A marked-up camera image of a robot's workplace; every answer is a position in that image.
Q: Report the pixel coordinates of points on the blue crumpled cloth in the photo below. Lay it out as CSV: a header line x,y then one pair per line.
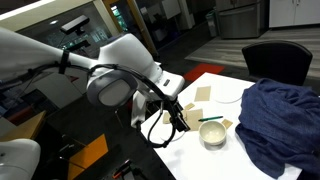
x,y
280,126

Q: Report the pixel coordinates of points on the green pen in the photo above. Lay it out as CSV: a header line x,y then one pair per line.
x,y
210,118

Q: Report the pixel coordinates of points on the stainless steel appliance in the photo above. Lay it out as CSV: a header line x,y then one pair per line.
x,y
238,18

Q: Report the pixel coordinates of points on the white flat plate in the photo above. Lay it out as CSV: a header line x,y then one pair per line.
x,y
178,136
228,99

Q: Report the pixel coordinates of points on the grey trash bin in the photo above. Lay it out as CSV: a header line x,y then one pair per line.
x,y
212,23

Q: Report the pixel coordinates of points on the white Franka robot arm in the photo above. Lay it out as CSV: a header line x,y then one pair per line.
x,y
128,55

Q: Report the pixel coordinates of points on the wooden desk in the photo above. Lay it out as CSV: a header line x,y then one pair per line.
x,y
25,126

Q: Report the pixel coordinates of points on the black chair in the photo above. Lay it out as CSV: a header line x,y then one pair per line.
x,y
276,61

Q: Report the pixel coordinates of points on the square tan cardboard sheet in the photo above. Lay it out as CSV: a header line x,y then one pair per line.
x,y
203,93

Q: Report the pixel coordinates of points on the large tan cardboard sheet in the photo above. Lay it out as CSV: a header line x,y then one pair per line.
x,y
195,119

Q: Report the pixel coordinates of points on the white cabinets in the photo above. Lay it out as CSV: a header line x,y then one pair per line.
x,y
294,13

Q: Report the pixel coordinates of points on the black stereo camera on stand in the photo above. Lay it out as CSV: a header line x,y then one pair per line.
x,y
75,24

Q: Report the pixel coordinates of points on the small tan cardboard piece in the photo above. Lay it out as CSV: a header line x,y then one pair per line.
x,y
227,123
189,106

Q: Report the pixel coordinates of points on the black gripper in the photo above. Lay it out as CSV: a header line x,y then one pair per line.
x,y
175,112

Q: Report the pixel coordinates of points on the long tan cardboard sheet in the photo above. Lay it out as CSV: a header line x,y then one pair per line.
x,y
166,117

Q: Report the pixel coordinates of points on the orange black clamp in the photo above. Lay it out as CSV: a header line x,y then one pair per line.
x,y
122,168

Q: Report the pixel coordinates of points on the cream ceramic bowl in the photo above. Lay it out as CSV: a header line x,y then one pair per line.
x,y
212,132

